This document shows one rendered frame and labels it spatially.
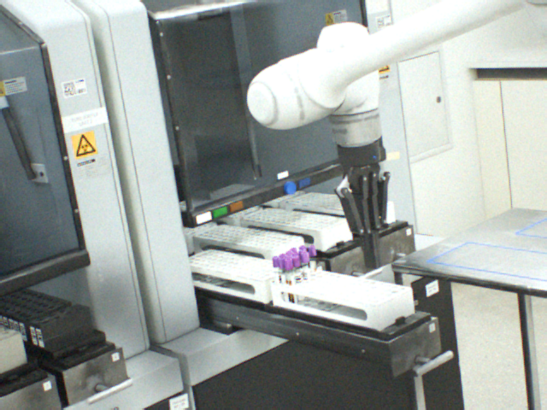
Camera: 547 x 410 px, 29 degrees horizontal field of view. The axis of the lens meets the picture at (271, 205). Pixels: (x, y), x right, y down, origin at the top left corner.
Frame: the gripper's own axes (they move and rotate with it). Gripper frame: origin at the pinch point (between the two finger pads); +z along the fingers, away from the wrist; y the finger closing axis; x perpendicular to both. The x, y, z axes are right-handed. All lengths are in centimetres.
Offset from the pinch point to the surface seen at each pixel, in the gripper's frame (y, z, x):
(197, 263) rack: 3, 9, -51
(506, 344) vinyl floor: -154, 95, -93
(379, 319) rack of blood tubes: 4.8, 11.4, 4.5
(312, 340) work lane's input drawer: 6.8, 17.9, -12.3
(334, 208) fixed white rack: -41, 9, -52
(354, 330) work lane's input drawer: 5.7, 14.2, -1.4
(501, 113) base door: -229, 27, -143
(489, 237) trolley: -47.0, 13.0, -10.1
